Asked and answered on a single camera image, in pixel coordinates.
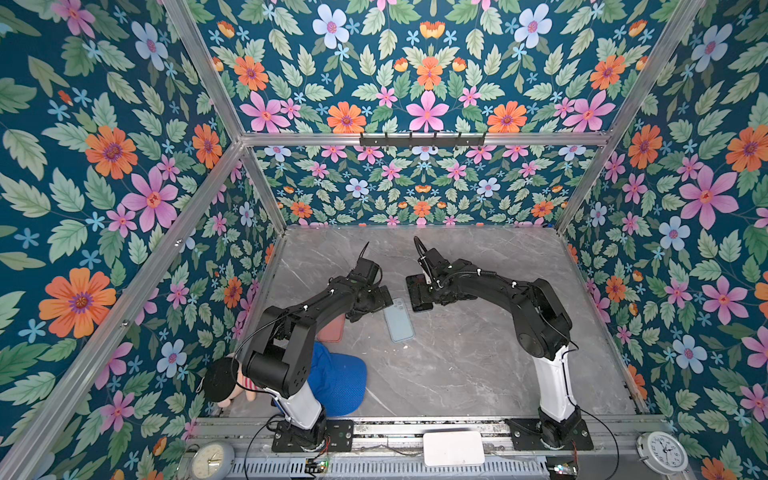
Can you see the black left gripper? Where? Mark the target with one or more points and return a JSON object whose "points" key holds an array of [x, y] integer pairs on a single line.
{"points": [[381, 302]]}

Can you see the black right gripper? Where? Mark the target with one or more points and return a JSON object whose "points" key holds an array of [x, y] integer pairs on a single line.
{"points": [[445, 299]]}

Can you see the light blue phone case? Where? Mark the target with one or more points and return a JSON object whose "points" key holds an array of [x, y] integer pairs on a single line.
{"points": [[398, 321]]}

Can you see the black phone case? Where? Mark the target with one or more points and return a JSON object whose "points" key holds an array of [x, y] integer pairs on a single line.
{"points": [[419, 293]]}

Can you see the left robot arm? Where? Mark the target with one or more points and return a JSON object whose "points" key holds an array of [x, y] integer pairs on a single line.
{"points": [[278, 354]]}

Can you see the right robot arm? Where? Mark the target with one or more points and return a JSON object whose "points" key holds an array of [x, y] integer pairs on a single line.
{"points": [[541, 324]]}

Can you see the pink phone case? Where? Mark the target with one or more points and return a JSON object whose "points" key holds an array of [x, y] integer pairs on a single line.
{"points": [[333, 331]]}

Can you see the blue cap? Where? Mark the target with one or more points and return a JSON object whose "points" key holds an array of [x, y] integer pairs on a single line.
{"points": [[337, 381]]}

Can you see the white box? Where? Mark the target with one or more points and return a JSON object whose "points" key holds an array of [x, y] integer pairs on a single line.
{"points": [[453, 448]]}

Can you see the plush doll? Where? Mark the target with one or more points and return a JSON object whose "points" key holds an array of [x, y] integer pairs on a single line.
{"points": [[224, 381]]}

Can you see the left round clock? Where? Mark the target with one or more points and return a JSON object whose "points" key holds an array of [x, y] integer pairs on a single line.
{"points": [[212, 461]]}

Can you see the round clock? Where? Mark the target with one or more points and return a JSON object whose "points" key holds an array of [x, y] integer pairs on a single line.
{"points": [[212, 461], [662, 453]]}

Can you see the right round clock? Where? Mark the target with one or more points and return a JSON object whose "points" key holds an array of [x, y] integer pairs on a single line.
{"points": [[662, 453]]}

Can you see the black hook rail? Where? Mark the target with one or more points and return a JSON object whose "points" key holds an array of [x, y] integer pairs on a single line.
{"points": [[411, 139]]}

